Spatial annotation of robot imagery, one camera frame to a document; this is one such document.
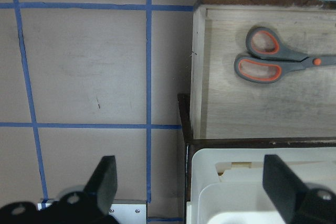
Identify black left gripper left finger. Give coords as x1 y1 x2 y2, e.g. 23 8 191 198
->
83 155 117 215

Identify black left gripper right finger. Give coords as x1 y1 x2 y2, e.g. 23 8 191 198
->
262 154 309 223

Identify wooden drawer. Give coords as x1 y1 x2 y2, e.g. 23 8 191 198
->
190 0 335 139

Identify orange grey handled scissors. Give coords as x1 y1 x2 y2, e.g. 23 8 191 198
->
234 27 335 84

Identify white plastic storage box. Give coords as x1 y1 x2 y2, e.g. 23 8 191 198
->
186 147 335 223

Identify dark brown wooden cabinet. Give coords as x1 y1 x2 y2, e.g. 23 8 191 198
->
177 94 335 223

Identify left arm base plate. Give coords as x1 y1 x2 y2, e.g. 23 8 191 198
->
37 199 148 224

